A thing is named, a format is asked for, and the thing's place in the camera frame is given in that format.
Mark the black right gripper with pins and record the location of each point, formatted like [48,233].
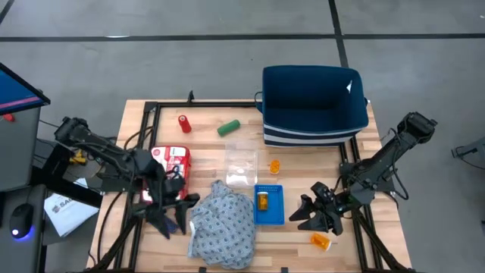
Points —
[329,206]

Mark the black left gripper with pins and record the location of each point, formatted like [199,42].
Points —
[164,189]

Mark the grey patterned cloth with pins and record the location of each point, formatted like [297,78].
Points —
[221,227]

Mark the small orange pill bottle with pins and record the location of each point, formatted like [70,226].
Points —
[274,167]

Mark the red bandage roll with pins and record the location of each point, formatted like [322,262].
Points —
[184,124]

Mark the green bandage roll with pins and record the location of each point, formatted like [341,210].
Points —
[228,128]

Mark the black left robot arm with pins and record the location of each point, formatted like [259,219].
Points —
[94,146]

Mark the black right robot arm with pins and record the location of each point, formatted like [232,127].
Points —
[382,163]

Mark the orange pill bottle white cap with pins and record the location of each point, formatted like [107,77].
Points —
[320,241]

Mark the blue plastic basket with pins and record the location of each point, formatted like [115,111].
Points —
[274,212]

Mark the amber pill bottle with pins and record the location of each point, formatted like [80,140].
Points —
[262,201]

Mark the red first aid kit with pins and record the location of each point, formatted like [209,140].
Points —
[172,157]

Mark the clear plastic container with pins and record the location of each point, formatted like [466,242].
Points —
[241,167]

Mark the white paper booklet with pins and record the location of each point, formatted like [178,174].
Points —
[68,216]

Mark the navy striped fabric storage bin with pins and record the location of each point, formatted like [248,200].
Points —
[310,113]

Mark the black computer mouse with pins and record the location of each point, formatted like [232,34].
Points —
[20,220]

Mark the dark side desk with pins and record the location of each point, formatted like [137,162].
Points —
[7,258]

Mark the grey equipment cabinet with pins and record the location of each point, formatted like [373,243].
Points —
[17,151]

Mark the dark grey floor stand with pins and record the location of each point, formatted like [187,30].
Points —
[478,148]

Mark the red button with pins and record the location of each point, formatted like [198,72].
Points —
[9,118]

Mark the computer monitor blue screen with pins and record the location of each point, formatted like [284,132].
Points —
[15,91]

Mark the black aluminium table frame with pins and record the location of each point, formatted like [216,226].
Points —
[208,103]

